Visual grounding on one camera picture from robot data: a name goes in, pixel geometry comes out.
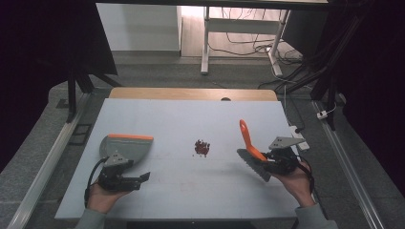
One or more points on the person's right hand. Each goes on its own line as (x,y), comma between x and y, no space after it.
(296,184)

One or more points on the wooden table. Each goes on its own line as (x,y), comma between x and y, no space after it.
(191,94)

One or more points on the black metal stand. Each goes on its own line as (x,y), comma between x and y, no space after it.
(74,82)
(328,89)

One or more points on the white power strip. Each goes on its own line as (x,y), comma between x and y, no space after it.
(299,136)

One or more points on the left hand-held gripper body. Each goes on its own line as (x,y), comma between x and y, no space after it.
(115,173)

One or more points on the person's left hand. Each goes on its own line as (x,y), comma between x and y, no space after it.
(102,197)

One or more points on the grey dustpan with orange edge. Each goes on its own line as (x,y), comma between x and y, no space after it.
(127,148)

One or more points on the pile of red beans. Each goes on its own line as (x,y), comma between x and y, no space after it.
(202,148)

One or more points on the aluminium floor rail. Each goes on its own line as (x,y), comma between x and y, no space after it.
(350,171)
(41,171)

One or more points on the small white plug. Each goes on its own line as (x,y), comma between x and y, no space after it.
(322,114)

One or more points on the white desk frame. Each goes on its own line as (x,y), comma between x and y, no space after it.
(242,26)

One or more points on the pale blue table board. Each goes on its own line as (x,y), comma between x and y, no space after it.
(191,187)

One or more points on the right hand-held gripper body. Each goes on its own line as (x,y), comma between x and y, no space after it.
(282,159)

